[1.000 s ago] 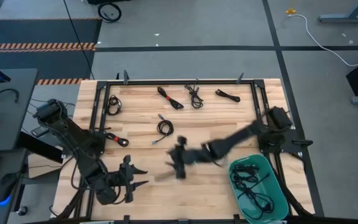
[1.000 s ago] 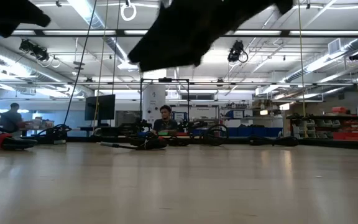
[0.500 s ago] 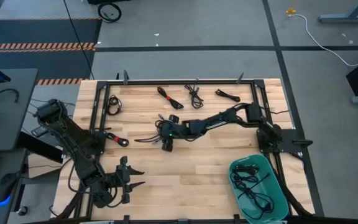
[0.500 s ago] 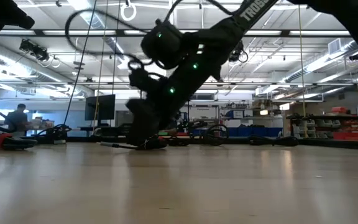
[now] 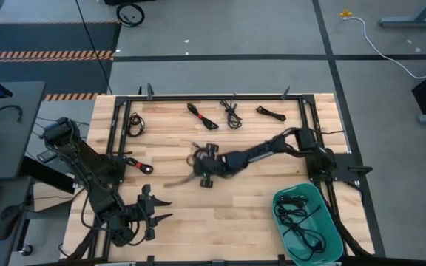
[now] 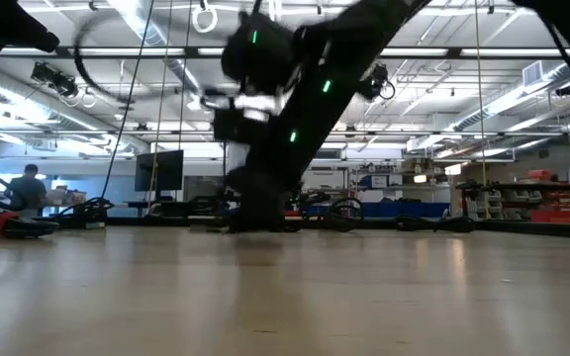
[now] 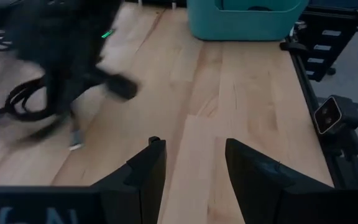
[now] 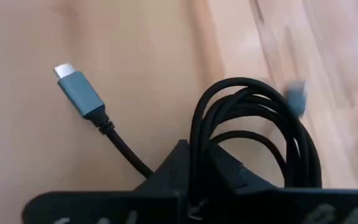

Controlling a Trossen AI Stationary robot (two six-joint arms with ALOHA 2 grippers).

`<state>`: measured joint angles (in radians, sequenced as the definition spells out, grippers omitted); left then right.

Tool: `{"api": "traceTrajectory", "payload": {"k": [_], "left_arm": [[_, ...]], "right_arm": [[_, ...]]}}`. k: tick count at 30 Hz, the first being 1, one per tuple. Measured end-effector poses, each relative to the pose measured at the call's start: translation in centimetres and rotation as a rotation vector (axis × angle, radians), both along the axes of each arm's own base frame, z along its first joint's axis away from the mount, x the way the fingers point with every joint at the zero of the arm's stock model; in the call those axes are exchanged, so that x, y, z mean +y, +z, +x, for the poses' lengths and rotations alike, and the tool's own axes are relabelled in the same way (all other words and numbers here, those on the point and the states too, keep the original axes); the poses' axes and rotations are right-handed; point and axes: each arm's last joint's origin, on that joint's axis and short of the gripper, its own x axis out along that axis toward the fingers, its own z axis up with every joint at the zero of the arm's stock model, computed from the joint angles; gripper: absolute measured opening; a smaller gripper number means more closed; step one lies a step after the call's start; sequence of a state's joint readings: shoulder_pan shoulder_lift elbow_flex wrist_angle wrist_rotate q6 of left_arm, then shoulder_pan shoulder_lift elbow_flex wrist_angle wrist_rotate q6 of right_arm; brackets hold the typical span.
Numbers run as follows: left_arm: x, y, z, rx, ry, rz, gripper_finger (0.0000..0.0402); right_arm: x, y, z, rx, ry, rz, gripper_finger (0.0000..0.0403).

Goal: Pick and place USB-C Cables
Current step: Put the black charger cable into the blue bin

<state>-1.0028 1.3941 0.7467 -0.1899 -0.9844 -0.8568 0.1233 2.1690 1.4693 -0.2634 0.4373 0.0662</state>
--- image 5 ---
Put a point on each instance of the left arm's gripper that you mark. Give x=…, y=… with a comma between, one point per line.
x=147, y=214

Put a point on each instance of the right arm's gripper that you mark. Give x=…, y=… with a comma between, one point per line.
x=211, y=166

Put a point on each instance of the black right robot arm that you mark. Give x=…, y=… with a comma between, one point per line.
x=257, y=153

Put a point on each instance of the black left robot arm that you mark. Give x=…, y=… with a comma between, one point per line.
x=87, y=166

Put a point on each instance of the teal plastic bin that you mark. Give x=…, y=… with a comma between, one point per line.
x=311, y=190

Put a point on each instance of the black power adapter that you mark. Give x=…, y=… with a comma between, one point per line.
x=46, y=156

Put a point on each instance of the caster wheel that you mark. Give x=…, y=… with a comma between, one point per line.
x=26, y=250

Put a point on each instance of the black computer mouse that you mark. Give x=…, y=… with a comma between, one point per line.
x=6, y=221

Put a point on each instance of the dark grey desk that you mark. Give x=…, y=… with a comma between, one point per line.
x=13, y=147

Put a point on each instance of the black hazard-striped floor mat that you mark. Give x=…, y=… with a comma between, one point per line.
x=50, y=37

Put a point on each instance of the small yellow object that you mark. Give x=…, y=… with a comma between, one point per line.
x=346, y=14

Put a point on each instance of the grey table leg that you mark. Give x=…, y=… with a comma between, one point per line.
x=412, y=23

